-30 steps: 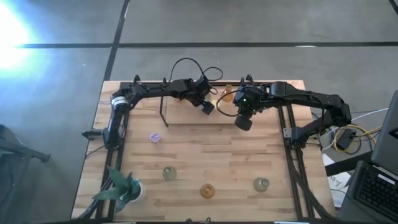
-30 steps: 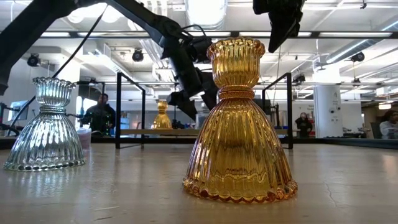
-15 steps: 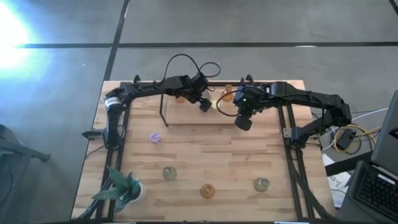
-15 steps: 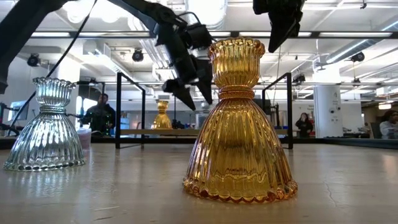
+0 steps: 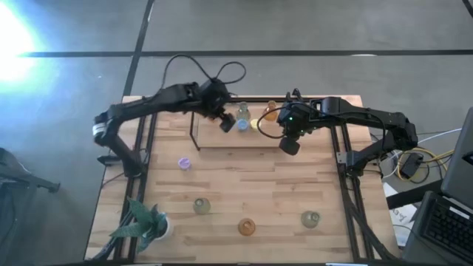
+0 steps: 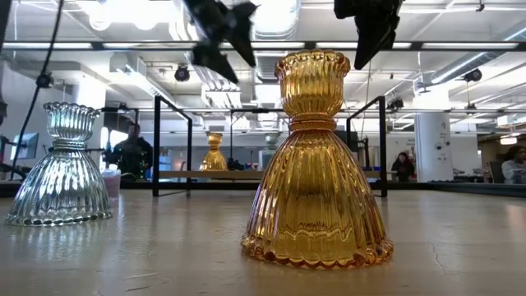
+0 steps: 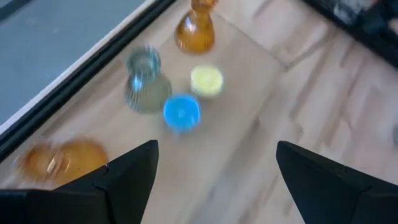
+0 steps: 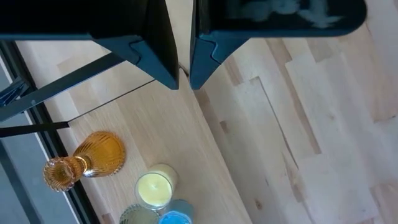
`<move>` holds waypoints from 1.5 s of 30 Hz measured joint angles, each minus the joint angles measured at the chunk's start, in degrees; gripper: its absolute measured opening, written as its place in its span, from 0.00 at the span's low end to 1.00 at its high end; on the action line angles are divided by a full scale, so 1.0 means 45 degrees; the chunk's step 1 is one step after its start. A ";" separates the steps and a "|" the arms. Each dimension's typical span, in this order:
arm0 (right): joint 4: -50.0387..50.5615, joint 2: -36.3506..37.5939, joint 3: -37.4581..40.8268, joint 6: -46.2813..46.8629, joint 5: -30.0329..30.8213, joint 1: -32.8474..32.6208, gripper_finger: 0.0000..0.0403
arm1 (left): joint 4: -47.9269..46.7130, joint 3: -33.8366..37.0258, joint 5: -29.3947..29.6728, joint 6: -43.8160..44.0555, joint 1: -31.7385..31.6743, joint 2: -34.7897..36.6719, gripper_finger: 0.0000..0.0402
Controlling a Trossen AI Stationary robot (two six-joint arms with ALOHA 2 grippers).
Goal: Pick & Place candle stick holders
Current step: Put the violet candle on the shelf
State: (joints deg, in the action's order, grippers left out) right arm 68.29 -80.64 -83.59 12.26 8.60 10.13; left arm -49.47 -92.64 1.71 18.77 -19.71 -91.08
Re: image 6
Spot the black cable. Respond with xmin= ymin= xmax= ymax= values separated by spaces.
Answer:
xmin=10 ymin=0 xmax=66 ymax=180

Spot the person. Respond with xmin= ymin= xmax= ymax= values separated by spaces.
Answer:
xmin=390 ymin=151 xmax=416 ymax=183
xmin=108 ymin=123 xmax=154 ymax=180
xmin=501 ymin=144 xmax=526 ymax=185

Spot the white round column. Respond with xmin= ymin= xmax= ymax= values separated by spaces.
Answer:
xmin=413 ymin=113 xmax=454 ymax=183

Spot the computer monitor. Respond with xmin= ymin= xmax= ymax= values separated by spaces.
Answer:
xmin=10 ymin=132 xmax=40 ymax=161

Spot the silver ventilation duct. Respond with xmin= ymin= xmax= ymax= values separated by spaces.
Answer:
xmin=252 ymin=0 xmax=301 ymax=40

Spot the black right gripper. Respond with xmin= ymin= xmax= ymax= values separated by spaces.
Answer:
xmin=333 ymin=0 xmax=404 ymax=71

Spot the clear ribbed glass candle holder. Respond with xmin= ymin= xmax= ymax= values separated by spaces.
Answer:
xmin=4 ymin=101 xmax=115 ymax=227
xmin=265 ymin=132 xmax=282 ymax=151

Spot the amber ribbed glass candle holder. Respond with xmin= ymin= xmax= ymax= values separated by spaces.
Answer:
xmin=241 ymin=49 xmax=395 ymax=271
xmin=199 ymin=132 xmax=228 ymax=172

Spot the black horizontal frame bar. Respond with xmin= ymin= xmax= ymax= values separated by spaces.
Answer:
xmin=0 ymin=39 xmax=526 ymax=53

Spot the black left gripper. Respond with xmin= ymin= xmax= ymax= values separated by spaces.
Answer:
xmin=182 ymin=0 xmax=259 ymax=85

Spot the pink plastic cup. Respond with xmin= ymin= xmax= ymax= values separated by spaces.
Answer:
xmin=101 ymin=164 xmax=122 ymax=200

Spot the black metal shelf frame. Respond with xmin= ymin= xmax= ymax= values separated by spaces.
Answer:
xmin=151 ymin=95 xmax=388 ymax=198

